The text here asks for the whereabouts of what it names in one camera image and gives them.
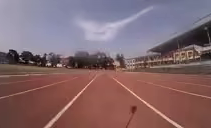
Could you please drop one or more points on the row of trees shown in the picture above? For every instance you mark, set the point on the row of trees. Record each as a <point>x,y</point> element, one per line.
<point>83,60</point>

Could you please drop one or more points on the grass field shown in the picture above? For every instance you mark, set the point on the grass field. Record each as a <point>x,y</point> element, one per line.
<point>33,69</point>

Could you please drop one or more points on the robot's own part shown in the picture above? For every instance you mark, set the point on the robot's own part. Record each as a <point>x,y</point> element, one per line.
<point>133,110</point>

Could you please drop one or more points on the low grey wall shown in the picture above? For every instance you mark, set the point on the low grey wall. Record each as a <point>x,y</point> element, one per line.
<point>186,69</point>

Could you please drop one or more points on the red running track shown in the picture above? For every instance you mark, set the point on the red running track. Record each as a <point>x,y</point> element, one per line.
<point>104,103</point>

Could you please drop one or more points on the white kerb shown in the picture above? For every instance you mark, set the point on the white kerb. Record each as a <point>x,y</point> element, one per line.
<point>13,75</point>

